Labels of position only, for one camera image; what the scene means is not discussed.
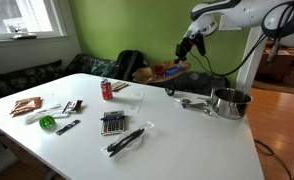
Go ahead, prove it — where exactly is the green plastic ball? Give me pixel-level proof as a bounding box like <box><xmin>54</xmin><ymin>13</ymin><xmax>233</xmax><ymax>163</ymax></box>
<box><xmin>38</xmin><ymin>114</ymin><xmax>57</xmax><ymax>131</ymax></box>

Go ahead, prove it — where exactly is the tan paper packet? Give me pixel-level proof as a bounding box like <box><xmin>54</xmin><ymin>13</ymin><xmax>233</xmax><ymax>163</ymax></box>
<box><xmin>111</xmin><ymin>80</ymin><xmax>129</xmax><ymax>92</ymax></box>

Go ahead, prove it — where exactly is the black pen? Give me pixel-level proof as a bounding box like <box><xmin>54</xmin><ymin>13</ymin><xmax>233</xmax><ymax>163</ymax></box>
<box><xmin>106</xmin><ymin>127</ymin><xmax>145</xmax><ymax>152</ymax></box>
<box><xmin>108</xmin><ymin>131</ymin><xmax>146</xmax><ymax>158</ymax></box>

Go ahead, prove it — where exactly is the metal can opener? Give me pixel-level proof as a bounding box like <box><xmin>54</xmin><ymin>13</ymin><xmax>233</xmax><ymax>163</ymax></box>
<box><xmin>175</xmin><ymin>97</ymin><xmax>212</xmax><ymax>113</ymax></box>

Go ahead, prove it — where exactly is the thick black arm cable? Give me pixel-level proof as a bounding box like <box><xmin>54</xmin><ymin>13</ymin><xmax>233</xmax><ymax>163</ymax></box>
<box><xmin>260</xmin><ymin>0</ymin><xmax>294</xmax><ymax>64</ymax></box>

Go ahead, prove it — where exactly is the black flat strip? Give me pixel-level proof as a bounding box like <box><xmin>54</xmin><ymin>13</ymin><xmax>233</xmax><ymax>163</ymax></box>
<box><xmin>55</xmin><ymin>118</ymin><xmax>82</xmax><ymax>136</ymax></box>

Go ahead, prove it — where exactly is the clear plastic sheet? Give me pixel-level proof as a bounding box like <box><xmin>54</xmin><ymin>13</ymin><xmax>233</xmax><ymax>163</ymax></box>
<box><xmin>119</xmin><ymin>92</ymin><xmax>145</xmax><ymax>115</ymax></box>

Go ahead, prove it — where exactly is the white windowsill object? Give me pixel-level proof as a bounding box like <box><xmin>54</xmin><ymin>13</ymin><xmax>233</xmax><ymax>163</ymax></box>
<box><xmin>10</xmin><ymin>25</ymin><xmax>38</xmax><ymax>40</ymax></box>

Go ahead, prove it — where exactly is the brown snack packet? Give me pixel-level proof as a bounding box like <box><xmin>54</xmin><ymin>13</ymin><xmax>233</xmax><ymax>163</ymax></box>
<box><xmin>9</xmin><ymin>96</ymin><xmax>43</xmax><ymax>117</ymax></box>

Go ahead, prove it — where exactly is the red soda can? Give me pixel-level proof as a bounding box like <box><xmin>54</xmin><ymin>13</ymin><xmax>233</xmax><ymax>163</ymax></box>
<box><xmin>100</xmin><ymin>78</ymin><xmax>114</xmax><ymax>101</ymax></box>

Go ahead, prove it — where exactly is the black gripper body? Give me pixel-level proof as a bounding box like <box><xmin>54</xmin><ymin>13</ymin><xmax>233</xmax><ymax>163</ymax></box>
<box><xmin>175</xmin><ymin>35</ymin><xmax>197</xmax><ymax>59</ymax></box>

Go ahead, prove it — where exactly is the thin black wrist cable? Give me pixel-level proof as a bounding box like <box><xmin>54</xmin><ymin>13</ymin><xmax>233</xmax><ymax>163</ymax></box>
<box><xmin>188</xmin><ymin>33</ymin><xmax>268</xmax><ymax>77</ymax></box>

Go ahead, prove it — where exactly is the white wall socket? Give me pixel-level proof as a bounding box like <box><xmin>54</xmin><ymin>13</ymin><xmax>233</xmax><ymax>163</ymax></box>
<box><xmin>218</xmin><ymin>14</ymin><xmax>244</xmax><ymax>32</ymax></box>

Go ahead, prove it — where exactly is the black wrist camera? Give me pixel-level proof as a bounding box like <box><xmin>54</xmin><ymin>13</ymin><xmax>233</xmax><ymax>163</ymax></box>
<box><xmin>194</xmin><ymin>32</ymin><xmax>207</xmax><ymax>57</ymax></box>

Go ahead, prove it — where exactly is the tan bread roll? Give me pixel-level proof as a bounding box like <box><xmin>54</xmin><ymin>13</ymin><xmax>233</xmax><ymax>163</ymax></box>
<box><xmin>134</xmin><ymin>67</ymin><xmax>154</xmax><ymax>81</ymax></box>

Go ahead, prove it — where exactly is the black floor cable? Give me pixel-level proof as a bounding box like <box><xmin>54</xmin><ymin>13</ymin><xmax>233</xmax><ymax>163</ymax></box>
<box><xmin>253</xmin><ymin>138</ymin><xmax>293</xmax><ymax>180</ymax></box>

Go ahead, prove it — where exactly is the blue plastic item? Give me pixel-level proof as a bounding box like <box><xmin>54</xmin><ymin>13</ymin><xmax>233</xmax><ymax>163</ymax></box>
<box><xmin>164</xmin><ymin>65</ymin><xmax>185</xmax><ymax>77</ymax></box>

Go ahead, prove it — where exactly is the blue pen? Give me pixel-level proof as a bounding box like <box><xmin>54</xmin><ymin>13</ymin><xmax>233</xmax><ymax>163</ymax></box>
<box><xmin>100</xmin><ymin>114</ymin><xmax>129</xmax><ymax>122</ymax></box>

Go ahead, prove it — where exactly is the black backpack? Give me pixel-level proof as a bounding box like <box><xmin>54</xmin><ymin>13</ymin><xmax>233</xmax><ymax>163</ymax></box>
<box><xmin>114</xmin><ymin>49</ymin><xmax>149</xmax><ymax>81</ymax></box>

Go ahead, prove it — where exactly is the clear plastic bag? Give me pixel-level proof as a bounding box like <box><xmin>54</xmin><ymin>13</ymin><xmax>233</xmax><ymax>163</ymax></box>
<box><xmin>100</xmin><ymin>120</ymin><xmax>156</xmax><ymax>159</ymax></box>

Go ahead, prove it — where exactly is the wide white sachet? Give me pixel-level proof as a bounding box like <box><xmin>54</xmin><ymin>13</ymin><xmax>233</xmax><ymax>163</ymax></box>
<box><xmin>24</xmin><ymin>109</ymin><xmax>70</xmax><ymax>125</ymax></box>

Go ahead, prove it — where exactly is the white window frame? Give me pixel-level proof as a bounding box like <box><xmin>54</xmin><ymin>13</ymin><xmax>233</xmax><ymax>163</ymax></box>
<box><xmin>0</xmin><ymin>0</ymin><xmax>69</xmax><ymax>42</ymax></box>

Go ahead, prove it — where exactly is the long white sachet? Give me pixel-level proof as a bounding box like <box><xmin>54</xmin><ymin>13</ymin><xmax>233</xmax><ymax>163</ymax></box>
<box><xmin>36</xmin><ymin>102</ymin><xmax>62</xmax><ymax>115</ymax></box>

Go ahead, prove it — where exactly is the stainless steel saucepan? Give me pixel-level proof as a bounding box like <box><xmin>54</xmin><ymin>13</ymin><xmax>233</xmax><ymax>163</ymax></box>
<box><xmin>205</xmin><ymin>87</ymin><xmax>254</xmax><ymax>121</ymax></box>

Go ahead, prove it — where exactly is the dark floral cushion under window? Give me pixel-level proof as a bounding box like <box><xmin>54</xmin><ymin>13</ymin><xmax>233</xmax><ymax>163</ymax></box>
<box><xmin>0</xmin><ymin>59</ymin><xmax>65</xmax><ymax>103</ymax></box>

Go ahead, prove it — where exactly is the brown wooden cabinet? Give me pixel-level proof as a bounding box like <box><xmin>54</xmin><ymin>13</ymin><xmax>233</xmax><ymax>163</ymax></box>
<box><xmin>256</xmin><ymin>39</ymin><xmax>294</xmax><ymax>84</ymax></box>

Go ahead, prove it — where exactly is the grey desk calculator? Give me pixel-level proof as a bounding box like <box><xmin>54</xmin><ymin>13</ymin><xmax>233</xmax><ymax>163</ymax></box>
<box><xmin>100</xmin><ymin>109</ymin><xmax>127</xmax><ymax>137</ymax></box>

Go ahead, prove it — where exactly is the green patterned floral cushion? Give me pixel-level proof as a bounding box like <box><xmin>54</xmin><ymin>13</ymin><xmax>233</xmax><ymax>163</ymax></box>
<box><xmin>63</xmin><ymin>53</ymin><xmax>119</xmax><ymax>79</ymax></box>

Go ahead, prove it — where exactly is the small red cup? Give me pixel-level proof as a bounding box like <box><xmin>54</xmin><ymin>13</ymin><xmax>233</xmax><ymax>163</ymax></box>
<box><xmin>153</xmin><ymin>64</ymin><xmax>166</xmax><ymax>77</ymax></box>

